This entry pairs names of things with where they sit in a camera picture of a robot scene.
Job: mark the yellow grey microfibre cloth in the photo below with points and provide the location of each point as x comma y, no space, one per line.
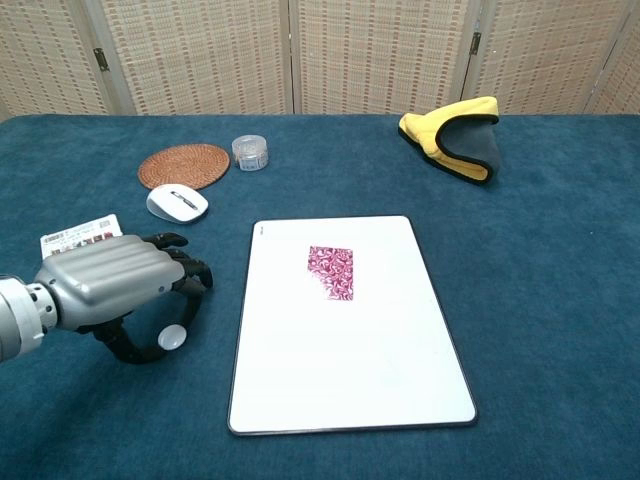
430,135

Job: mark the pink patterned card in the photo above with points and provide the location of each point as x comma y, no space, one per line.
332,272

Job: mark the blue table cloth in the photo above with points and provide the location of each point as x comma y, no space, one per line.
525,300

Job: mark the white computer mouse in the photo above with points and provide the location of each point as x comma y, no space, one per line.
175,205

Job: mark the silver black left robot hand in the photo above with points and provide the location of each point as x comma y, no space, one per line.
110,275

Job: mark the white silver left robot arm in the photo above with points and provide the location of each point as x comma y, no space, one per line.
20,315

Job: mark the woven bamboo folding screen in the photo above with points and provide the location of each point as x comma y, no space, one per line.
200,55

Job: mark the clear round plastic container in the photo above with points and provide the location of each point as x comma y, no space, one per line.
250,154

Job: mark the white box with pictures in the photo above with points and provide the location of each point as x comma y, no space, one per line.
75,235

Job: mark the round woven rattan coaster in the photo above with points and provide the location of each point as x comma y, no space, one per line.
182,166

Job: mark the white board with black rim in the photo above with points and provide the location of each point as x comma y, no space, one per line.
350,365

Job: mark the metal screen hinge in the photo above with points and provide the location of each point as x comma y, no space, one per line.
102,59
475,43

